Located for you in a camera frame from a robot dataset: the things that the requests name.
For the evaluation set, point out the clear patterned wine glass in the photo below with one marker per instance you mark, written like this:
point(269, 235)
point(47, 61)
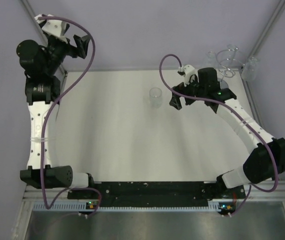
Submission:
point(155, 97)

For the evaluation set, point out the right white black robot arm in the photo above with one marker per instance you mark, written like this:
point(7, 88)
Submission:
point(266, 153)

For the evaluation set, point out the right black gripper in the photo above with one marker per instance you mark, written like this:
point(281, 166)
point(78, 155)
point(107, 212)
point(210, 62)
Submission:
point(181, 88)

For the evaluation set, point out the chrome wine glass rack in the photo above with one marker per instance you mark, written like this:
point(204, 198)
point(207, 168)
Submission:
point(227, 67)

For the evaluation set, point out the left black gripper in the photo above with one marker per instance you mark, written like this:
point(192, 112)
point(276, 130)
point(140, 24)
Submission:
point(80, 50)

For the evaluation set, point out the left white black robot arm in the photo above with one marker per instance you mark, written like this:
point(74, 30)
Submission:
point(43, 96)

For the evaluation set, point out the grey slotted cable duct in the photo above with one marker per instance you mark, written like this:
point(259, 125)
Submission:
point(88, 206)

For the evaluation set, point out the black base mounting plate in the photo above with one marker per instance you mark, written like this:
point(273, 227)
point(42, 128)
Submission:
point(162, 193)

